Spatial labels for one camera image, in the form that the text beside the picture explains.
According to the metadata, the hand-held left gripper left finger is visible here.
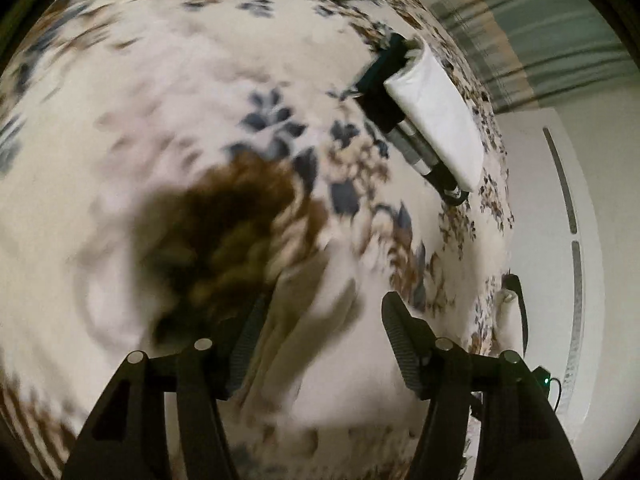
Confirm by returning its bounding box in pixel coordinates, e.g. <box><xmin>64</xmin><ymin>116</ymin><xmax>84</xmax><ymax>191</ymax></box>
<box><xmin>60</xmin><ymin>291</ymin><xmax>274</xmax><ymax>480</ymax></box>

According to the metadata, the striped curtain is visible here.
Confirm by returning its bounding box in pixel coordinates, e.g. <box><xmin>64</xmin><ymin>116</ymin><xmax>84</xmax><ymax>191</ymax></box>
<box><xmin>431</xmin><ymin>0</ymin><xmax>637</xmax><ymax>115</ymax></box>

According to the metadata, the floral bed sheet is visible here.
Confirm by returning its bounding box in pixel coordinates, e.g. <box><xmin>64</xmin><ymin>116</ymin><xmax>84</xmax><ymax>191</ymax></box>
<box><xmin>0</xmin><ymin>0</ymin><xmax>517</xmax><ymax>480</ymax></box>

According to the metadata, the brown fuzzy cloth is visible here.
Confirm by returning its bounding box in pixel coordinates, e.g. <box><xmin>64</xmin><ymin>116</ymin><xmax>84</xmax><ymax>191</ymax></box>
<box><xmin>132</xmin><ymin>152</ymin><xmax>332</xmax><ymax>346</ymax></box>

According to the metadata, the white small garment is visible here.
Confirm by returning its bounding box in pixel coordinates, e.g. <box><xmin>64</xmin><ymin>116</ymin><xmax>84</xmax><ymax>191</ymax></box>
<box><xmin>232</xmin><ymin>252</ymin><xmax>363</xmax><ymax>426</ymax></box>

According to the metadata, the black strap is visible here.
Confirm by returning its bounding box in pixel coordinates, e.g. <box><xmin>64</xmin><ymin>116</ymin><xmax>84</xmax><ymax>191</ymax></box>
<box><xmin>501</xmin><ymin>272</ymin><xmax>530</xmax><ymax>357</ymax></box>

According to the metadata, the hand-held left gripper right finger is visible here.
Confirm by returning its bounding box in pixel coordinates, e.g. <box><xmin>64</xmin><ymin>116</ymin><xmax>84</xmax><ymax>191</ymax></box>
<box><xmin>381</xmin><ymin>291</ymin><xmax>584</xmax><ymax>480</ymax></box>

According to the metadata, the grey folded cloth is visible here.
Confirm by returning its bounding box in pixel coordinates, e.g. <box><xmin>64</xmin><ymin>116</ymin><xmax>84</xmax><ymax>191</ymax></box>
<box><xmin>390</xmin><ymin>119</ymin><xmax>443</xmax><ymax>177</ymax></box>

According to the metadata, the white wardrobe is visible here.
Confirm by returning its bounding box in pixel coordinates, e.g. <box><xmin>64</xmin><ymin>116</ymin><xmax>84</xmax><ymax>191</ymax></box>
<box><xmin>492</xmin><ymin>106</ymin><xmax>617</xmax><ymax>428</ymax></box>

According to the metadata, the black device with green light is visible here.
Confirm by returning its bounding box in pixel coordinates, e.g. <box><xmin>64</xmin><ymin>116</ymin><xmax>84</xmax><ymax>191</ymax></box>
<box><xmin>530</xmin><ymin>366</ymin><xmax>564</xmax><ymax>413</ymax></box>

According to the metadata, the white folded cloth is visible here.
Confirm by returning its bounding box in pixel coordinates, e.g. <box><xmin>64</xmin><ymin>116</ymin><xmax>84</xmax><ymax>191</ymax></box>
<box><xmin>384</xmin><ymin>39</ymin><xmax>485</xmax><ymax>193</ymax></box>

